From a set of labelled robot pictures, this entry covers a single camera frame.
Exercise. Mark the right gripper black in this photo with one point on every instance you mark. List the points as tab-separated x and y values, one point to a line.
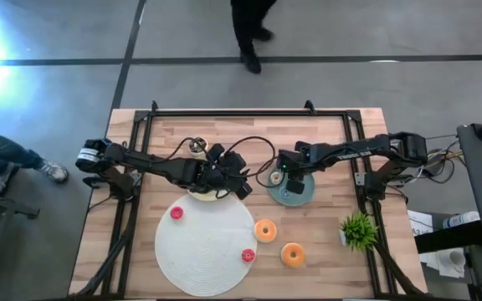
295	161

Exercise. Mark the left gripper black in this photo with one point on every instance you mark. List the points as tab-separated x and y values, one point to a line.
230	169

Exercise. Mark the small white donut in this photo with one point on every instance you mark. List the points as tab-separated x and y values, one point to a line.
271	177

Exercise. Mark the small blue donut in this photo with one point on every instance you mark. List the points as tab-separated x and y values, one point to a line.
282	193

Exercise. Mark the large orange glazed donut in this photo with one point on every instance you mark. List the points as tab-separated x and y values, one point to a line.
259	231
287	256

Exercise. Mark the small pink donut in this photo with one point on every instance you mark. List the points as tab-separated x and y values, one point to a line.
173	213
245	256

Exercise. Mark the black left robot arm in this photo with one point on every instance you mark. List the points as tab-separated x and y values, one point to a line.
161	165

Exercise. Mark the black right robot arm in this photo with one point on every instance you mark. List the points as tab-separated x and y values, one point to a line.
350	152

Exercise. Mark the cream round plate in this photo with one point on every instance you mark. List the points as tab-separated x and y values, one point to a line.
205	197

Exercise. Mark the blue-green round plate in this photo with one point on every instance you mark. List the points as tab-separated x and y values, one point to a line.
304	196

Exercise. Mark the chocolate donut with white rim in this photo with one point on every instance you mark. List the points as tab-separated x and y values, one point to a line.
193	149

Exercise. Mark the white round woven placemat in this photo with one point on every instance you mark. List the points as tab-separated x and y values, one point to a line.
203	251

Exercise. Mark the small green potted plant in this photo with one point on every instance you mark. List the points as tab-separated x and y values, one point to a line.
358	232

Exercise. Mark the white paper sheets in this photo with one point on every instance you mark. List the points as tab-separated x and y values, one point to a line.
420	221

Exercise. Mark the black shelf bar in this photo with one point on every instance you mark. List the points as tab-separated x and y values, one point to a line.
450	238

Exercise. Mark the white bottle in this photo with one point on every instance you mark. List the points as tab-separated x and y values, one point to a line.
460	218

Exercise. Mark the white paper cup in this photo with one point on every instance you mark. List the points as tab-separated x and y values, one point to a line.
453	258

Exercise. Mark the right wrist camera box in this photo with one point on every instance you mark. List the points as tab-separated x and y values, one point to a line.
294	186

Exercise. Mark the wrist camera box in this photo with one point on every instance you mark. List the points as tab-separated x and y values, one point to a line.
217	151
294	186

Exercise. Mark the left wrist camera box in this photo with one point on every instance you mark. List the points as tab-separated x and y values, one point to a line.
217	151

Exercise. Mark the black metal table frame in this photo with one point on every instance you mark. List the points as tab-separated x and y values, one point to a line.
245	113

